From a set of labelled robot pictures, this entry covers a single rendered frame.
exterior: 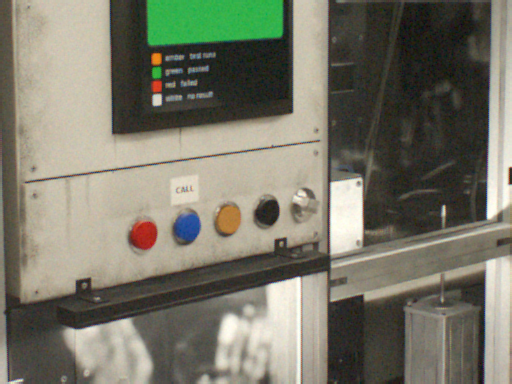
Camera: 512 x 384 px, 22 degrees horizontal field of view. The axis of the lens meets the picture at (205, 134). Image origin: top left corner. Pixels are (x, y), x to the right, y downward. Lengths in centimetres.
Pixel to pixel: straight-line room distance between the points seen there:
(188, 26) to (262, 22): 11
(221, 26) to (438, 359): 87
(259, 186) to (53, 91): 31
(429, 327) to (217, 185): 73
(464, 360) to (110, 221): 91
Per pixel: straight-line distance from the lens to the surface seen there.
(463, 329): 210
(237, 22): 140
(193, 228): 140
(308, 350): 159
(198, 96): 137
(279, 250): 151
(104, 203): 133
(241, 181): 145
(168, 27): 134
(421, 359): 210
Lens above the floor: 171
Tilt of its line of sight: 8 degrees down
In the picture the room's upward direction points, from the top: 1 degrees counter-clockwise
